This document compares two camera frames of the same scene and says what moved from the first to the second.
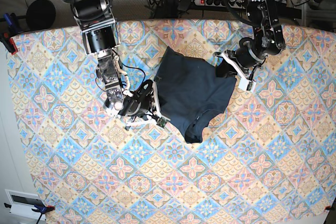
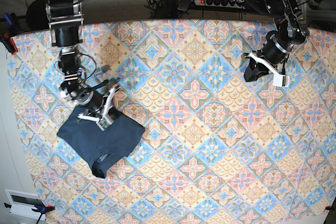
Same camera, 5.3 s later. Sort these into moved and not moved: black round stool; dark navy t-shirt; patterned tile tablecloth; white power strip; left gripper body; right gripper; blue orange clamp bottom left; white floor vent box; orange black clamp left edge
Moved: right gripper; dark navy t-shirt; left gripper body
Not moved: white floor vent box; white power strip; blue orange clamp bottom left; patterned tile tablecloth; black round stool; orange black clamp left edge
